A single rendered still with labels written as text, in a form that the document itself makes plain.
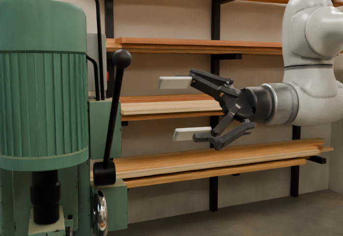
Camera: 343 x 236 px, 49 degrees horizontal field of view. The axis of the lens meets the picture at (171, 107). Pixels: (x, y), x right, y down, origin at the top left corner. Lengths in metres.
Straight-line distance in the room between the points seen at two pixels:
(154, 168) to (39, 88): 2.27
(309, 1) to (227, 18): 2.83
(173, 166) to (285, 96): 2.22
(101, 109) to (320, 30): 0.54
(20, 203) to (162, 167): 2.09
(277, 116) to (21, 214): 0.60
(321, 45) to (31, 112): 0.57
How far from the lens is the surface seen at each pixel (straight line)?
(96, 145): 0.99
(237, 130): 0.73
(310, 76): 0.84
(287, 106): 0.80
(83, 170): 1.01
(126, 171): 2.84
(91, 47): 1.07
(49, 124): 0.71
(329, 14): 0.82
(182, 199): 3.63
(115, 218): 1.03
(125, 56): 0.67
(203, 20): 3.53
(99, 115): 0.97
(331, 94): 0.86
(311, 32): 0.81
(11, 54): 0.72
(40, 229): 0.82
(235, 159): 3.24
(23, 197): 0.92
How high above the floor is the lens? 1.39
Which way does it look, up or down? 6 degrees down
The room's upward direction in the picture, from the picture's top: straight up
